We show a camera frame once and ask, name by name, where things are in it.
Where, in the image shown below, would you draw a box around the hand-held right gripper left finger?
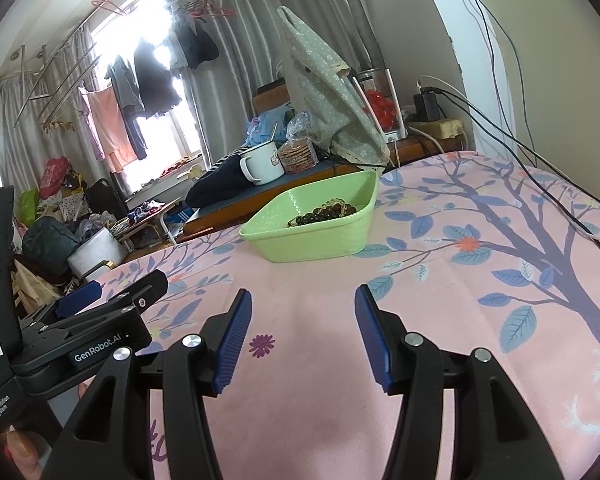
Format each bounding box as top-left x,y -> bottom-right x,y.
40,288 -> 254,480

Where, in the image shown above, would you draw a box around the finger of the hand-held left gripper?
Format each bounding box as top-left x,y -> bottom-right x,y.
99,269 -> 169,309
56,281 -> 104,316

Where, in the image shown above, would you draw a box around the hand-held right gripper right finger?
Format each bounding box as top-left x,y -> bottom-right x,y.
354,284 -> 567,480

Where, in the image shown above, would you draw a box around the green plastic tray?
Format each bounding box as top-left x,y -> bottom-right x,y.
239,170 -> 379,264

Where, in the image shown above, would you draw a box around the large brown bead bracelet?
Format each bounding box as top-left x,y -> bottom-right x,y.
314,199 -> 367,220

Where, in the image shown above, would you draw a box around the dark small bead bracelet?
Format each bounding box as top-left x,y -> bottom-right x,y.
287,209 -> 331,228

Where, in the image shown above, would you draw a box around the person's left hand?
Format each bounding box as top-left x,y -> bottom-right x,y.
6,425 -> 47,480

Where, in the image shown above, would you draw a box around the white storage box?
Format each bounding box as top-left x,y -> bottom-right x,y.
67,227 -> 128,279

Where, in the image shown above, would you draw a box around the beige paper bag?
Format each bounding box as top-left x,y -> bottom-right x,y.
12,257 -> 61,312

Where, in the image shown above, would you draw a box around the dark green bag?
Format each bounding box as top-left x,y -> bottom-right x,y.
22,216 -> 78,271

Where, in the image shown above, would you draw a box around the pink printed tablecloth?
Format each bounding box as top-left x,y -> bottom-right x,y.
80,152 -> 600,480

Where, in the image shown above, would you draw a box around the small folding table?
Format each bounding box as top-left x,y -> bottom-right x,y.
112,199 -> 181,246

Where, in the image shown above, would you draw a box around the blue shoe box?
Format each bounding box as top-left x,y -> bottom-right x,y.
164,205 -> 199,237

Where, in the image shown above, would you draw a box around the black bag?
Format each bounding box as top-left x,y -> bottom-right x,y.
85,177 -> 126,218

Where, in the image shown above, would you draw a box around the green plastic bag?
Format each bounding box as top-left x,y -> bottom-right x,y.
17,189 -> 38,226

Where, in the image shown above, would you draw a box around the red bag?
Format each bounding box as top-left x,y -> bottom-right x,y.
40,157 -> 73,198

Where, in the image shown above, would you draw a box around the dark navy folded clothing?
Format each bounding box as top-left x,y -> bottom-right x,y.
186,157 -> 261,208

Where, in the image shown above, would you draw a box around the pink hanging garment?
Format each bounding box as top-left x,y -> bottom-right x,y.
80,85 -> 138,173

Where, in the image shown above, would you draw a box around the white enamel mug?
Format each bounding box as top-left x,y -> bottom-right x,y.
239,141 -> 286,186

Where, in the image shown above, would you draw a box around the wicker basket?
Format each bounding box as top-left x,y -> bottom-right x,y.
278,141 -> 321,173

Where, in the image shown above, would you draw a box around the blue cloth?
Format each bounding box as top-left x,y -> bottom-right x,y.
245,110 -> 296,150

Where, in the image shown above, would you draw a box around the dark hanging garment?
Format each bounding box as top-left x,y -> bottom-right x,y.
132,40 -> 181,118

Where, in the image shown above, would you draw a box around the metal clothes drying rack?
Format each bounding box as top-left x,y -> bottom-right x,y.
12,25 -> 106,133

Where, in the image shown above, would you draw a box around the beige power strip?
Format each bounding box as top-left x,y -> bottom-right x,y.
409,119 -> 466,139

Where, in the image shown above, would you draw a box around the clear plastic bag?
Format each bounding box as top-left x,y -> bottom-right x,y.
285,111 -> 317,147

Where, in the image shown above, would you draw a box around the cardboard box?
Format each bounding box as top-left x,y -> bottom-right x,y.
252,82 -> 293,116

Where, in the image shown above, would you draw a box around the blender jar with red contents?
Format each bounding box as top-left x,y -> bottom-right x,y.
355,67 -> 407,143

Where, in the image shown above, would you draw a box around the black power adapter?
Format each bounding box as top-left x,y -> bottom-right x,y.
412,87 -> 441,121

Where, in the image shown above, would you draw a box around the grey-green floral cloth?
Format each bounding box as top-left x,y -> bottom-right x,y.
277,6 -> 391,168

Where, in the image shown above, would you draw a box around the black cable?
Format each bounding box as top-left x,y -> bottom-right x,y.
439,0 -> 600,211
420,87 -> 600,256

